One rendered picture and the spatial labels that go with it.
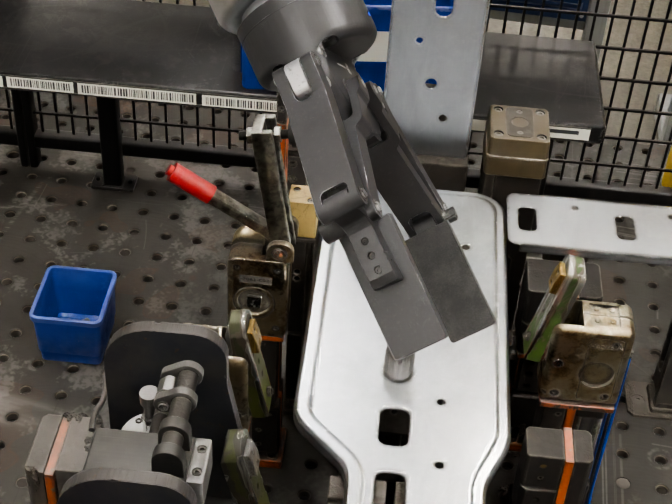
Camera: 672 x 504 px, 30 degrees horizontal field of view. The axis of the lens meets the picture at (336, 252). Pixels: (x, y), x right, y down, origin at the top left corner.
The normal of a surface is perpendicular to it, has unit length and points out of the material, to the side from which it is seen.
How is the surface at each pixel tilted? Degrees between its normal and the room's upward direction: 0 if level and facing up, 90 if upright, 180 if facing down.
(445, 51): 90
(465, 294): 52
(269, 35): 65
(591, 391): 90
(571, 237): 0
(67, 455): 0
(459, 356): 0
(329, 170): 37
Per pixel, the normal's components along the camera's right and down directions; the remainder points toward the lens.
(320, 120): -0.45, -0.40
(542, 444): 0.05, -0.76
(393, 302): -0.30, 0.00
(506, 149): -0.09, 0.63
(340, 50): 0.41, 0.90
